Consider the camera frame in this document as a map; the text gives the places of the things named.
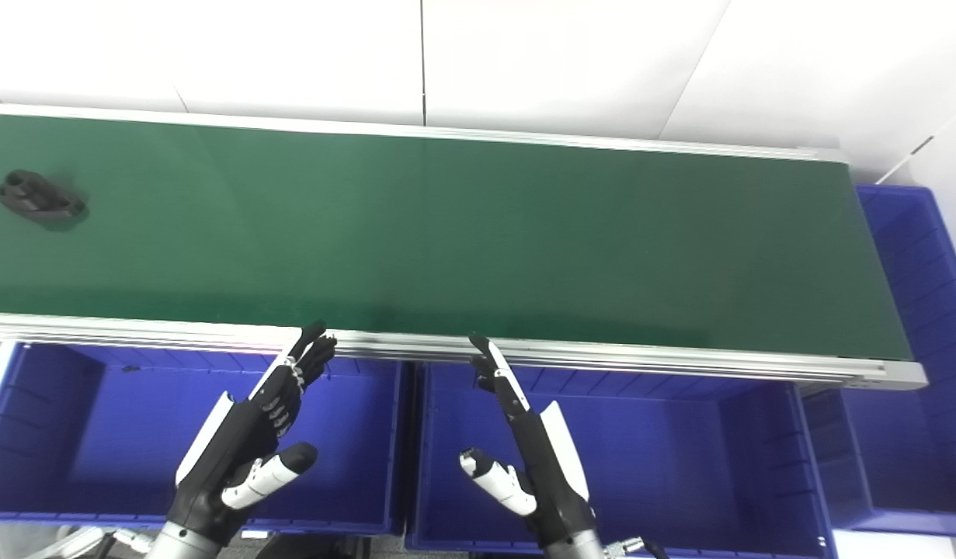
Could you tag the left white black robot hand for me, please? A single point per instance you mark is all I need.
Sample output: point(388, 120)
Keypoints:
point(229, 458)

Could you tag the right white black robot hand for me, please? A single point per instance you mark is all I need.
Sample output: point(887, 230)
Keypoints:
point(547, 473)

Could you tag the black flanged metal part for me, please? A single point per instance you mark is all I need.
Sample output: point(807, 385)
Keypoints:
point(39, 199)

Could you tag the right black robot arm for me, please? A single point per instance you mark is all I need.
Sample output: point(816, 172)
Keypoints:
point(575, 547)

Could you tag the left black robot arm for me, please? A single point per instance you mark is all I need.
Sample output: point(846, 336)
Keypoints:
point(179, 543)

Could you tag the blue plastic bin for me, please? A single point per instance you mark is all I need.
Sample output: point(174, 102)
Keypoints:
point(912, 435)
point(664, 466)
point(112, 435)

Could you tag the green conveyor belt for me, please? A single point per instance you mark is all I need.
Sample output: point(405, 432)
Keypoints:
point(648, 360)
point(462, 241)

